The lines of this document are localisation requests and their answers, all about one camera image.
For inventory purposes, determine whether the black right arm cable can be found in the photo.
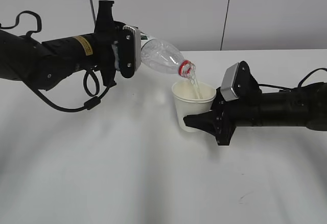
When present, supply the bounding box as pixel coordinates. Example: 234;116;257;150
258;67;327;92

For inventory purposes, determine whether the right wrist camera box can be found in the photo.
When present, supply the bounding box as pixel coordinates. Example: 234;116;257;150
220;62;240;102

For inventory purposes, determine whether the clear plastic water bottle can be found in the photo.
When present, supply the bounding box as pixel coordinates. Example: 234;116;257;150
141;32;196;79

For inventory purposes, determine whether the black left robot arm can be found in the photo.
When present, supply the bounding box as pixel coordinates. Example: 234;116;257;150
1;0;118;91

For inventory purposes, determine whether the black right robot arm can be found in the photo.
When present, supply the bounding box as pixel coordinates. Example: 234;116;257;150
183;61;326;146

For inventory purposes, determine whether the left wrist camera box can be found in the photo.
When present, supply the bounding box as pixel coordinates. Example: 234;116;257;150
118;25;141;78

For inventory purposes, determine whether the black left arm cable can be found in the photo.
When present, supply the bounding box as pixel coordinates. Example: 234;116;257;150
0;10;115;113

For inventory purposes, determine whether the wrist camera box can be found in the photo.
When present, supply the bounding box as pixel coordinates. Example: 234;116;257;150
118;25;141;78
220;62;240;102

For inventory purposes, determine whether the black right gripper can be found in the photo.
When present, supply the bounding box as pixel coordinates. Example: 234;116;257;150
183;61;262;146

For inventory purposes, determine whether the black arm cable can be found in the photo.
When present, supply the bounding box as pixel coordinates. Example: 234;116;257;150
0;10;115;113
258;67;327;92

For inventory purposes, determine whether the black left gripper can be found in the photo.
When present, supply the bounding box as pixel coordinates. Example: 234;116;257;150
94;0;123;86

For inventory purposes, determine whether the white paper cup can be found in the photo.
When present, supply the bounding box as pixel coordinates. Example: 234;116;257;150
172;80;216;132

